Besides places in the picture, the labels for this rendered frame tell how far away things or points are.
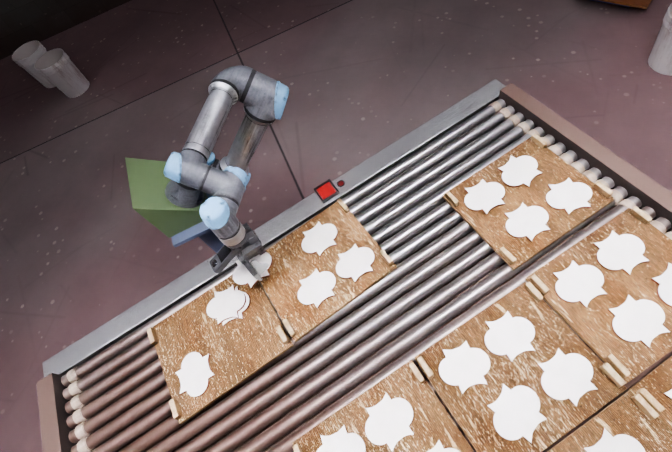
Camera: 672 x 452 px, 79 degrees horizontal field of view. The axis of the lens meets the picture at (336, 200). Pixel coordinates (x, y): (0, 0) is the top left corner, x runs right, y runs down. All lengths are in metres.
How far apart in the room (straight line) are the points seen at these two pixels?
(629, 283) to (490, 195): 0.47
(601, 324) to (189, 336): 1.27
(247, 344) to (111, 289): 1.84
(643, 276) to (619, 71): 2.14
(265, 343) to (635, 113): 2.61
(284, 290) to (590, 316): 0.93
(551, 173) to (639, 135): 1.52
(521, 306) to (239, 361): 0.88
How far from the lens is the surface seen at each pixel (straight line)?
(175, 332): 1.59
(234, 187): 1.17
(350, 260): 1.42
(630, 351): 1.40
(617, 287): 1.45
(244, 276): 1.40
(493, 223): 1.47
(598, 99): 3.22
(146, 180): 1.82
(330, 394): 1.34
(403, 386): 1.30
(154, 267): 3.03
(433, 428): 1.28
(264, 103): 1.40
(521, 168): 1.58
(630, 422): 1.36
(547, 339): 1.35
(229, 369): 1.45
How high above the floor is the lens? 2.22
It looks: 55 degrees down
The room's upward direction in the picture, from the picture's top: 23 degrees counter-clockwise
